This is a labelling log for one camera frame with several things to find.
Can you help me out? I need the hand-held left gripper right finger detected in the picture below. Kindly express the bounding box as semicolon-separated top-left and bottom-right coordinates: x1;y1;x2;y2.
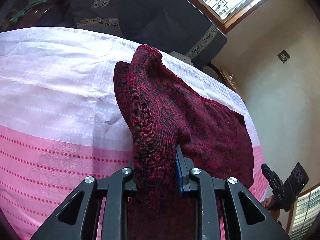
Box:
176;145;290;240

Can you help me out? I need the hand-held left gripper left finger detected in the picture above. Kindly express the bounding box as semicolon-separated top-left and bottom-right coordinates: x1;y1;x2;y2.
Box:
30;167;137;240

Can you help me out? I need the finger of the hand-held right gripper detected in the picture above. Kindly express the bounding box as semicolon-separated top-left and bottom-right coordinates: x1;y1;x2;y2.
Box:
261;163;278;180

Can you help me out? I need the maroon patterned knit sweater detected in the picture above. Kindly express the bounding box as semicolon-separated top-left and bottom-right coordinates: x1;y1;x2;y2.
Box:
113;44;255;240

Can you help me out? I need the green clothes hanger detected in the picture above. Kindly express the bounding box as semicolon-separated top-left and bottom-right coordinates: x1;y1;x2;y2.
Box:
10;0;48;23

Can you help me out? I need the person's right hand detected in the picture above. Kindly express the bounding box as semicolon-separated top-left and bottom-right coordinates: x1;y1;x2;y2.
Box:
264;196;280;218

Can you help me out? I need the round wooden side table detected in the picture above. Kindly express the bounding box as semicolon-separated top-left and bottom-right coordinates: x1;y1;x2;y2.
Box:
219;65;246;93

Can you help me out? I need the pink white checkered tablecloth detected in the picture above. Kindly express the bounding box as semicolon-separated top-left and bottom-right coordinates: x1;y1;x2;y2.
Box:
0;27;263;240

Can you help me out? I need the grey cushioned wooden sofa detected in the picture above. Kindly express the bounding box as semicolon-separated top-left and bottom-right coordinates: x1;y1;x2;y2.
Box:
67;0;228;67

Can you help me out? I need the dark wall switch plate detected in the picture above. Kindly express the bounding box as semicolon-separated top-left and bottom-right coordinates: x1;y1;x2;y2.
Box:
277;50;292;63

